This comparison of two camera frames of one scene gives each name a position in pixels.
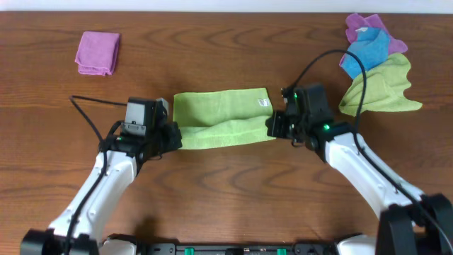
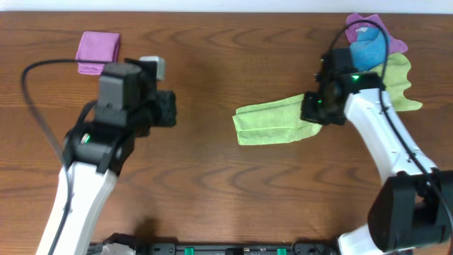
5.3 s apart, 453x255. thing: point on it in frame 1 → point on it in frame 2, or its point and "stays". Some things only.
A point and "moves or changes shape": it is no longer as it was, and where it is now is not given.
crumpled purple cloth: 356,21 stays
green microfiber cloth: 219,118 moves or changes shape
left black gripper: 173,135 → 166,108
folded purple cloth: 96,53 stays
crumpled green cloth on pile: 384,88 stays
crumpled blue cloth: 371,47 stays
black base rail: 238,248 stays
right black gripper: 276,125 → 313,107
